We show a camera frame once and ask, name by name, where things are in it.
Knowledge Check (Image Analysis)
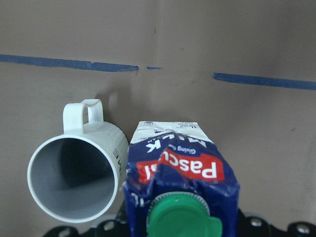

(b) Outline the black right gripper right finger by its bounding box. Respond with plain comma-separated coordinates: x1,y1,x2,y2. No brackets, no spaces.
237,209,316,237

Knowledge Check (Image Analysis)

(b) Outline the white ceramic mug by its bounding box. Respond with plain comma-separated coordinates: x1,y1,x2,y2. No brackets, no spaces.
27,99,128,223

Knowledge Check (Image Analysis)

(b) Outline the blue white milk carton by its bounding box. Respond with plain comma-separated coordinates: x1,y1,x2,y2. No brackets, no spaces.
123,121,240,237

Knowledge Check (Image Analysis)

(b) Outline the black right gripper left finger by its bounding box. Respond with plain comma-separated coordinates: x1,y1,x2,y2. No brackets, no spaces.
43,207,128,237

